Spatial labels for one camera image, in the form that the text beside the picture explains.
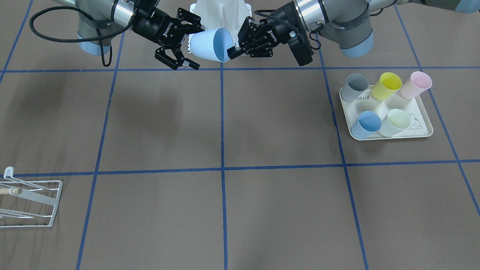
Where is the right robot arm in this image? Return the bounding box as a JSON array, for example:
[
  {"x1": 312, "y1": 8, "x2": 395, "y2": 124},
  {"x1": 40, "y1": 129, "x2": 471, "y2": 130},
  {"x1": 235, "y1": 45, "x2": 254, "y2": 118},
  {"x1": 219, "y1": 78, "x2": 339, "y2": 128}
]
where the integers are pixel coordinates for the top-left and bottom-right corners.
[{"x1": 29, "y1": 0, "x2": 204, "y2": 70}]

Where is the pink plastic cup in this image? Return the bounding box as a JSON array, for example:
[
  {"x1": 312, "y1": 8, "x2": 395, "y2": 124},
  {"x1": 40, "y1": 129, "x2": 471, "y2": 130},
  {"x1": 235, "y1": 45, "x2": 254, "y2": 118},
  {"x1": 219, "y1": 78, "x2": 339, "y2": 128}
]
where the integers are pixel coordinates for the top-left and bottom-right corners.
[{"x1": 400, "y1": 71, "x2": 432, "y2": 99}]

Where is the pale cream plastic cup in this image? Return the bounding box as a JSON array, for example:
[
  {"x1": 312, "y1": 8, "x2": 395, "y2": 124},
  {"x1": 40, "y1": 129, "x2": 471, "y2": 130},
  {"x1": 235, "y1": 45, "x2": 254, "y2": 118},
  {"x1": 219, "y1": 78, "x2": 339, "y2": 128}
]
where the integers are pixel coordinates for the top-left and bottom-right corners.
[{"x1": 379, "y1": 109, "x2": 410, "y2": 137}]

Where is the grey plastic cup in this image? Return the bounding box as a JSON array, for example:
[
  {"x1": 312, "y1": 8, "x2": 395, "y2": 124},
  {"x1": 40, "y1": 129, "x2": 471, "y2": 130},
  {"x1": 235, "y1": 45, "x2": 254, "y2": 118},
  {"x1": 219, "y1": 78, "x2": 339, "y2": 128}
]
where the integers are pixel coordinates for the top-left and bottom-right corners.
[{"x1": 340, "y1": 73, "x2": 370, "y2": 102}]

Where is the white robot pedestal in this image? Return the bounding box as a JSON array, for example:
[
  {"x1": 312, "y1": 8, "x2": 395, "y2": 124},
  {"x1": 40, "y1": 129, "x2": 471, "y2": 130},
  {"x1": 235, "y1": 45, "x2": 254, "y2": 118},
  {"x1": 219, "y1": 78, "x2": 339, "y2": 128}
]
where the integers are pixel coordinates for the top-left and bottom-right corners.
[{"x1": 189, "y1": 0, "x2": 253, "y2": 47}]

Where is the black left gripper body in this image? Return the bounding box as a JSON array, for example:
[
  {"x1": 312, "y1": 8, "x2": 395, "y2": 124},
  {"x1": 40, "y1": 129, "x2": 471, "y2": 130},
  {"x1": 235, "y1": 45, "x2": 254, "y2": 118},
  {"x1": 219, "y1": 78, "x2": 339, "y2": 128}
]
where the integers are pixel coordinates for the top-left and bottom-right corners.
[{"x1": 237, "y1": 11, "x2": 300, "y2": 57}]

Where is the light blue plastic cup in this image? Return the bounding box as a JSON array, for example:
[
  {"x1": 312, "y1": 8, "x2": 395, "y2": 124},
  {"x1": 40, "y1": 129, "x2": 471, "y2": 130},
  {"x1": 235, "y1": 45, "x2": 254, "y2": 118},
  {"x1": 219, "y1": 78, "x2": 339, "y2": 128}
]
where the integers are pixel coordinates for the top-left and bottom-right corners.
[{"x1": 190, "y1": 27, "x2": 234, "y2": 63}]

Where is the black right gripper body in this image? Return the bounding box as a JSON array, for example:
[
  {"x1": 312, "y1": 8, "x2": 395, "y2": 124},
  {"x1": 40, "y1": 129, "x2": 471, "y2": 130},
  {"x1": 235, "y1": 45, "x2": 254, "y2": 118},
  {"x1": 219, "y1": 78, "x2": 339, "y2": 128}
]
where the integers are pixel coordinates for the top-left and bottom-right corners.
[{"x1": 132, "y1": 7, "x2": 187, "y2": 49}]

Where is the yellow plastic cup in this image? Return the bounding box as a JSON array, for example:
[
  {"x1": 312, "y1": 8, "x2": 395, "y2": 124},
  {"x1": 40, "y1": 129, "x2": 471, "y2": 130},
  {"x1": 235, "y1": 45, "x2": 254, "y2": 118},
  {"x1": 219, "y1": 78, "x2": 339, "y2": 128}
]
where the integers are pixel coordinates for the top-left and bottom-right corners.
[{"x1": 372, "y1": 72, "x2": 402, "y2": 101}]

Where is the cream plastic tray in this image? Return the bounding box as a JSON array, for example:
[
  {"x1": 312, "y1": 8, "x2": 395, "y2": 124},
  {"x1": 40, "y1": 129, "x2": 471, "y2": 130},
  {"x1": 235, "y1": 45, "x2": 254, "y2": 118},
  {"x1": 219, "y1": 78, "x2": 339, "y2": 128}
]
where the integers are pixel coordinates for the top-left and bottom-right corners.
[{"x1": 340, "y1": 85, "x2": 433, "y2": 141}]

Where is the white wire cup rack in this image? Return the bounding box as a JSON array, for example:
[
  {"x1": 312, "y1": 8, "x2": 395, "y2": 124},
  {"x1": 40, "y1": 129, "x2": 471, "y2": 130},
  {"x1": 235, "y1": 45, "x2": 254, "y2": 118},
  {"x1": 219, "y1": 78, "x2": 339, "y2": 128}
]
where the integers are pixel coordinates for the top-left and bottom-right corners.
[{"x1": 0, "y1": 167, "x2": 63, "y2": 229}]

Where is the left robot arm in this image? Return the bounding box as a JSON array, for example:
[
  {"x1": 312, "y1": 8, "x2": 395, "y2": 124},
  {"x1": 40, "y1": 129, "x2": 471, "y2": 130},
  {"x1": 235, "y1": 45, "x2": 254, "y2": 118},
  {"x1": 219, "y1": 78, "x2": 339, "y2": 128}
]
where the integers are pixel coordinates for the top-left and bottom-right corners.
[{"x1": 227, "y1": 0, "x2": 406, "y2": 66}]

